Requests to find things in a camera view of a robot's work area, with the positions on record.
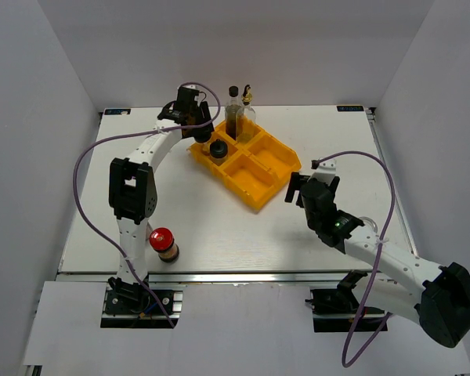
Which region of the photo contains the black-cap white spice jar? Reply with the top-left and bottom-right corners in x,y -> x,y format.
209,139 -> 229,166

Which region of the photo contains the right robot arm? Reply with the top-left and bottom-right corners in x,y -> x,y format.
285,172 -> 470,348

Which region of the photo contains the right xdof label sticker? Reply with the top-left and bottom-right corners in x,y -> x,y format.
336,105 -> 365,112

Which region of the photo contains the yellow four-compartment bin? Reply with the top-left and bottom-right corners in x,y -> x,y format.
189,121 -> 302,212

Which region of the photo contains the clear glass jar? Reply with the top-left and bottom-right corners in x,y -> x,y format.
360,216 -> 378,233

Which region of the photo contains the left xdof label sticker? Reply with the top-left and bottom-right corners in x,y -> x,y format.
103,108 -> 131,116

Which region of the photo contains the dark sauce bottle black cap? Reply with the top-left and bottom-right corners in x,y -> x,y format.
225,85 -> 241,140

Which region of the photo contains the clear oil bottle gold spout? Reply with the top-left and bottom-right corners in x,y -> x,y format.
236,85 -> 256,143

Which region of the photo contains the grey-lid small spice jar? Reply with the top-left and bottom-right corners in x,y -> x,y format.
145,225 -> 153,241

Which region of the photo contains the red-lid spice jar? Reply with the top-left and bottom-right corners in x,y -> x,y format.
149,227 -> 179,262

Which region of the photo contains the xdof label sticker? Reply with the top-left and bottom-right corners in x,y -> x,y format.
103,108 -> 131,116
336,105 -> 365,112

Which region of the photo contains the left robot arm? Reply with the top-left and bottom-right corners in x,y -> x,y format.
109,84 -> 213,313

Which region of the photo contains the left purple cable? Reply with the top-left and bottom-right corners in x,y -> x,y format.
73,81 -> 222,329

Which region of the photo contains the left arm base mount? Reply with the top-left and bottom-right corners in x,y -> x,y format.
100,277 -> 183,329

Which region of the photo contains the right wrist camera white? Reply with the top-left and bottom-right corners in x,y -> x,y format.
310,158 -> 336,186

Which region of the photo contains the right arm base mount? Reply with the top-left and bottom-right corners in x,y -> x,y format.
305,270 -> 368,333

